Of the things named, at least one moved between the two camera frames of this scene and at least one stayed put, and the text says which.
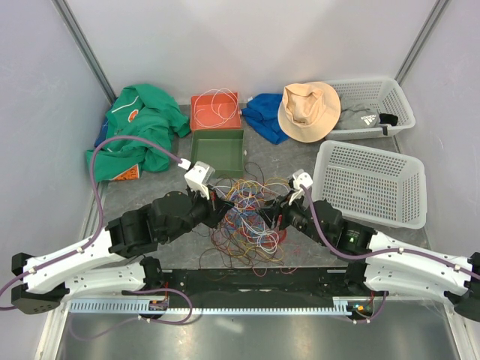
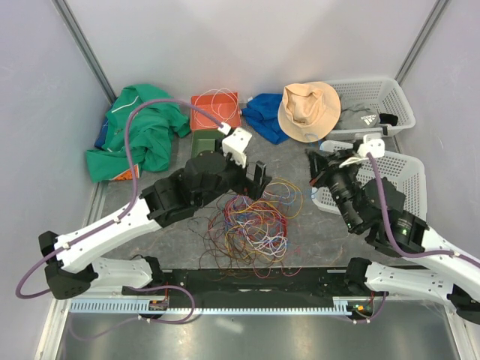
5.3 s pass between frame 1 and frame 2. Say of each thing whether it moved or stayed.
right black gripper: moved
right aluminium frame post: stayed
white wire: stayed
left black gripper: moved
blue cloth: stayed
